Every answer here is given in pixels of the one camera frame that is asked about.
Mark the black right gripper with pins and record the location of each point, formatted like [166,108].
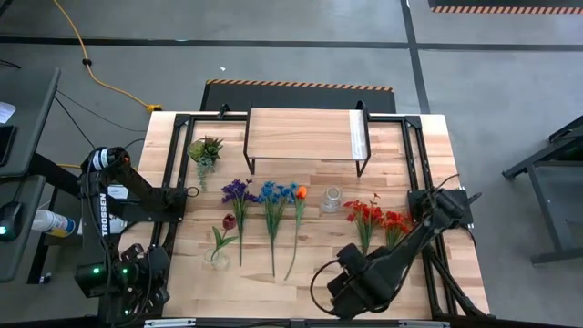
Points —
[353,282]

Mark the white spray bottle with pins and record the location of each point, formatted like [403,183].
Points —
[52,222]

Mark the black diagonal support beam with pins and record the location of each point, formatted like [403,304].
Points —
[54,175]

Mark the orange artificial tulip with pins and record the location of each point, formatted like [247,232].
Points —
[301,192]

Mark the green artificial succulent plant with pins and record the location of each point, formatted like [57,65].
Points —
[207,150]

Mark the tall patterned glass vase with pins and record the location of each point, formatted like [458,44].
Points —
[331,200]

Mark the black desk leg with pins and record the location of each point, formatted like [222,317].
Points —
[38,255]

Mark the black phone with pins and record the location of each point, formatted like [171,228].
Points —
[5,146]

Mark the wooden shelf with black frame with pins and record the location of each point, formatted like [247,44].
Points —
[300,134]

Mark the black desk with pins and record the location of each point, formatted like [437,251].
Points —
[27,114]

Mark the blue artificial flower bunch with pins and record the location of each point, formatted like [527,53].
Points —
[273,193]

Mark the black striped-edge floor mat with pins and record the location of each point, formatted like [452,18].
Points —
[501,3]
[296,98]

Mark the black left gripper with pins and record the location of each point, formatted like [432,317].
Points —
[146,273]

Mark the small caster wheel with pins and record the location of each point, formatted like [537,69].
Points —
[44,279]

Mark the small clear glass vase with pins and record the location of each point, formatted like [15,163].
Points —
[215,259]

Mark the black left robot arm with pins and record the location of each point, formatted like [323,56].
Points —
[98,237]

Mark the white printed cardboard box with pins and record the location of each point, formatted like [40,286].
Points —
[119,191]

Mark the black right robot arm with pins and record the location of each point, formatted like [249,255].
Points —
[410,246]

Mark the purple artificial flower bunch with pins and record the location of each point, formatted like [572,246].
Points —
[237,191]

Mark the black aluminium table frame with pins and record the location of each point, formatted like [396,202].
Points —
[412,122]

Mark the dark metal stand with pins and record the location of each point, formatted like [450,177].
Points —
[543,214]

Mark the white paper sheet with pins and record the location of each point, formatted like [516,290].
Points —
[5,113]

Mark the silver aluminium bracket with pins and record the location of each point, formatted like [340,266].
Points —
[423,324]
[170,323]

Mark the black computer mouse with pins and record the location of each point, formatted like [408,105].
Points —
[10,218]

